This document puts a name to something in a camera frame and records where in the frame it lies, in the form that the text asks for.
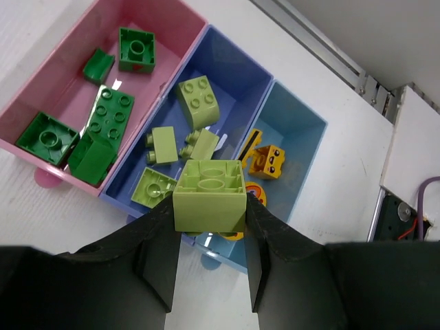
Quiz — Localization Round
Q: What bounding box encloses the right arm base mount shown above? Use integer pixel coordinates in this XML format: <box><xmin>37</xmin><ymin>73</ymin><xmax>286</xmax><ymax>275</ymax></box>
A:
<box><xmin>373</xmin><ymin>195</ymin><xmax>419</xmax><ymax>241</ymax></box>

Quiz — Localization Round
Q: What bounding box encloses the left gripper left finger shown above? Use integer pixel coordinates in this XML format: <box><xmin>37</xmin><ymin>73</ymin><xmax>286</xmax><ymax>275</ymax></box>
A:
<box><xmin>1</xmin><ymin>197</ymin><xmax>181</xmax><ymax>329</ymax></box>

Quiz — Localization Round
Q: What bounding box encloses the pale lime lego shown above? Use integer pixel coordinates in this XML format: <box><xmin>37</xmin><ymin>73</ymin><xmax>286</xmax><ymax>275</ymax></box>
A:
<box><xmin>173</xmin><ymin>159</ymin><xmax>247</xmax><ymax>234</ymax></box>
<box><xmin>131</xmin><ymin>167</ymin><xmax>177</xmax><ymax>208</ymax></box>

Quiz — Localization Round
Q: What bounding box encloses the orange flower print lego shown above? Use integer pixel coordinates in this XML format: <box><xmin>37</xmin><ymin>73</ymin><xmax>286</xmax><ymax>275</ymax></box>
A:
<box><xmin>219</xmin><ymin>181</ymin><xmax>267</xmax><ymax>241</ymax></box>

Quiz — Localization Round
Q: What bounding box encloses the green square lego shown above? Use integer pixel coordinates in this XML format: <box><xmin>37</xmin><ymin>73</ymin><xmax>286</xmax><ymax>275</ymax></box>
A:
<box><xmin>118</xmin><ymin>27</ymin><xmax>156</xmax><ymax>74</ymax></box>

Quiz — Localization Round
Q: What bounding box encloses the lime lego brick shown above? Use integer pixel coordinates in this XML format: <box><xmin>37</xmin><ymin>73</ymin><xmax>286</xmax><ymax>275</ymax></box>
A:
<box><xmin>179</xmin><ymin>129</ymin><xmax>219</xmax><ymax>160</ymax></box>
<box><xmin>145</xmin><ymin>126</ymin><xmax>178</xmax><ymax>165</ymax></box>
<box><xmin>176</xmin><ymin>76</ymin><xmax>220</xmax><ymax>131</ymax></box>

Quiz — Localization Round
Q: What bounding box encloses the yellow curved lego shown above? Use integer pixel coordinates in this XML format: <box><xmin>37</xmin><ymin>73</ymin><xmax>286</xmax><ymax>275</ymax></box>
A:
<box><xmin>238</xmin><ymin>129</ymin><xmax>263</xmax><ymax>169</ymax></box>

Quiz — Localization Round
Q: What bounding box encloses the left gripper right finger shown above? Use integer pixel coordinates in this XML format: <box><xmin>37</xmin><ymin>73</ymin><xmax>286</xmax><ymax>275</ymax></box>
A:
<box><xmin>244</xmin><ymin>194</ymin><xmax>439</xmax><ymax>329</ymax></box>

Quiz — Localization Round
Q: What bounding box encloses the orange lego brick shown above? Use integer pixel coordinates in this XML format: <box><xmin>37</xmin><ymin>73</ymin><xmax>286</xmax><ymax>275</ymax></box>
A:
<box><xmin>248</xmin><ymin>145</ymin><xmax>285</xmax><ymax>179</ymax></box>

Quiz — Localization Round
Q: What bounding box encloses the green printed lego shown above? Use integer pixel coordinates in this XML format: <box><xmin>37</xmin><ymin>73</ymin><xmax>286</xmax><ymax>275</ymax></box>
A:
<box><xmin>85</xmin><ymin>85</ymin><xmax>135</xmax><ymax>151</ymax></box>

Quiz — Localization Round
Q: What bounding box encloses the aluminium rail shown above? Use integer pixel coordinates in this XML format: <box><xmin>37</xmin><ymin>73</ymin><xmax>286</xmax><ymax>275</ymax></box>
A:
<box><xmin>252</xmin><ymin>0</ymin><xmax>399</xmax><ymax>123</ymax></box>

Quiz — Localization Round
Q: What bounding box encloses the light blue container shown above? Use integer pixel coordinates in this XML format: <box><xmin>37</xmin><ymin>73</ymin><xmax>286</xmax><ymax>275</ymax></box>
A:
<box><xmin>194</xmin><ymin>81</ymin><xmax>327</xmax><ymax>274</ymax></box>

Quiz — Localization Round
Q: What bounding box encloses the small dark green lego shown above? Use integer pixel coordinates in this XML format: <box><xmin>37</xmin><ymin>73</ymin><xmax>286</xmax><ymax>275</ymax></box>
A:
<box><xmin>82</xmin><ymin>48</ymin><xmax>115</xmax><ymax>86</ymax></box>

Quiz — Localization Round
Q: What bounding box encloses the pink container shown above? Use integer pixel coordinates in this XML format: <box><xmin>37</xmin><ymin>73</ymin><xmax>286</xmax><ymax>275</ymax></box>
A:
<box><xmin>1</xmin><ymin>1</ymin><xmax>207</xmax><ymax>196</ymax></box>

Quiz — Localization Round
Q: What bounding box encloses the purple-blue container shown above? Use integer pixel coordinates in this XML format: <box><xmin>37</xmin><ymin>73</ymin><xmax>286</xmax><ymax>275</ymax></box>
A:
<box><xmin>98</xmin><ymin>24</ymin><xmax>274</xmax><ymax>248</ymax></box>

